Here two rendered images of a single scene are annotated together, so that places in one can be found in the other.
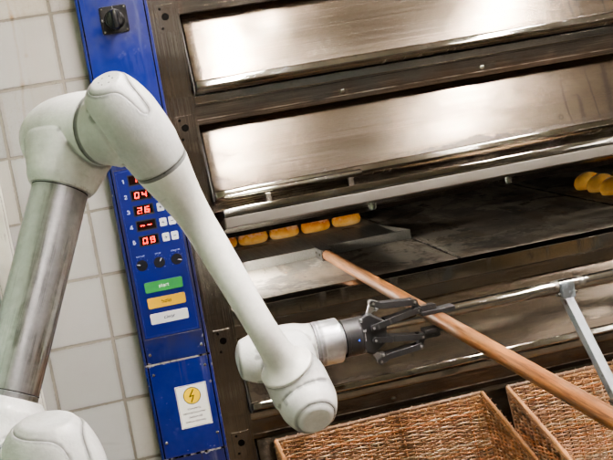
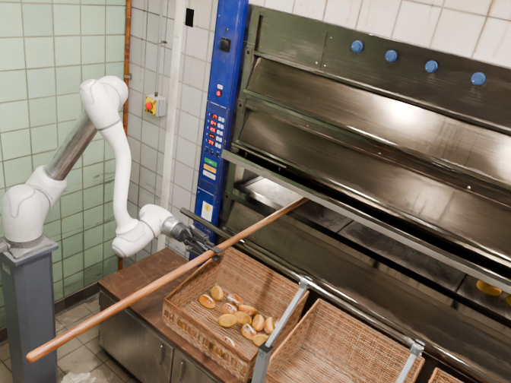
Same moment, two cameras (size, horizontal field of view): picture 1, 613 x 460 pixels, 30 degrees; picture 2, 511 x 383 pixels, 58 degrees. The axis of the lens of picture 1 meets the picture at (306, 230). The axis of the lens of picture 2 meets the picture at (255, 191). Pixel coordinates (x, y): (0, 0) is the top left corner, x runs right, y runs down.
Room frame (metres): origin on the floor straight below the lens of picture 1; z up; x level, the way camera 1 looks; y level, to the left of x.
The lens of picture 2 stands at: (1.18, -1.42, 2.31)
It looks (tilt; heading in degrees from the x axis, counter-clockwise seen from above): 27 degrees down; 44
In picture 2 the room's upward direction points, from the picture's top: 10 degrees clockwise
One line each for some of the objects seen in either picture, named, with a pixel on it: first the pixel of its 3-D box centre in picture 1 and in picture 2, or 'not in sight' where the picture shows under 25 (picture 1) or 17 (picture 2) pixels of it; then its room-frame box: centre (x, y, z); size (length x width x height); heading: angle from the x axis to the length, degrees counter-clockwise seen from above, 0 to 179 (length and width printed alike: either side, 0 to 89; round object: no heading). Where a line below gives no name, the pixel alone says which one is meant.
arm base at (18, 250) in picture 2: not in sight; (20, 239); (1.69, 0.44, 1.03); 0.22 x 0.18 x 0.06; 12
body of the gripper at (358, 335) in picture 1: (363, 334); (185, 235); (2.20, -0.08, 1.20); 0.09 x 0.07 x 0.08; 102
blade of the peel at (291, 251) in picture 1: (306, 244); not in sight; (3.39, 0.01, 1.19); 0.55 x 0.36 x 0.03; 102
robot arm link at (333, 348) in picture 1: (327, 341); (173, 228); (2.19, -0.01, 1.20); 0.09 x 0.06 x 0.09; 12
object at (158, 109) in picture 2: not in sight; (155, 105); (2.55, 0.79, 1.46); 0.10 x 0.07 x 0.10; 101
